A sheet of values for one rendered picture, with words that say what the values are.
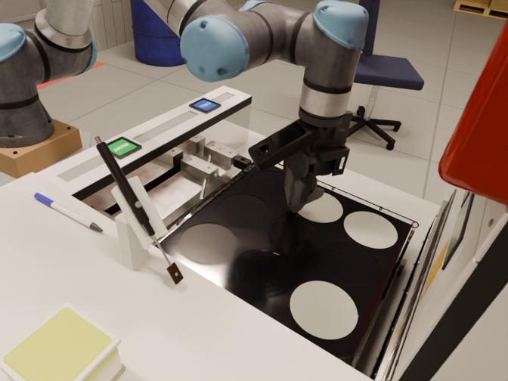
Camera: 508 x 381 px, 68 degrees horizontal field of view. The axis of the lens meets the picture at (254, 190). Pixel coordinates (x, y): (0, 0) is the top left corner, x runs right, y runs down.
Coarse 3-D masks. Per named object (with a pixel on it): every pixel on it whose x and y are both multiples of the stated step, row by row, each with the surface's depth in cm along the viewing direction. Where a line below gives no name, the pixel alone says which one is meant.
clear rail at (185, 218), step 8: (248, 168) 82; (240, 176) 80; (224, 184) 77; (232, 184) 78; (216, 192) 75; (208, 200) 72; (200, 208) 71; (184, 216) 68; (192, 216) 69; (176, 224) 66; (160, 240) 63
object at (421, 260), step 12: (444, 204) 72; (432, 228) 66; (432, 240) 63; (420, 252) 71; (420, 264) 59; (420, 276) 57; (408, 288) 57; (408, 300) 53; (396, 312) 60; (408, 312) 51; (396, 324) 50; (396, 336) 48; (384, 348) 54; (384, 360) 46; (372, 372) 52; (384, 372) 44
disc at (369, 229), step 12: (348, 216) 73; (360, 216) 73; (372, 216) 74; (348, 228) 70; (360, 228) 70; (372, 228) 71; (384, 228) 71; (360, 240) 68; (372, 240) 68; (384, 240) 68; (396, 240) 69
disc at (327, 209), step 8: (320, 200) 76; (328, 200) 76; (336, 200) 77; (304, 208) 74; (312, 208) 74; (320, 208) 74; (328, 208) 74; (336, 208) 75; (304, 216) 72; (312, 216) 72; (320, 216) 72; (328, 216) 72; (336, 216) 73
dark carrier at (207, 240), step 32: (224, 192) 75; (256, 192) 76; (192, 224) 67; (224, 224) 68; (256, 224) 69; (288, 224) 70; (320, 224) 70; (192, 256) 61; (224, 256) 62; (256, 256) 63; (288, 256) 63; (320, 256) 64; (352, 256) 65; (384, 256) 65; (224, 288) 57; (256, 288) 57; (288, 288) 58; (352, 288) 59; (288, 320) 53; (352, 352) 50
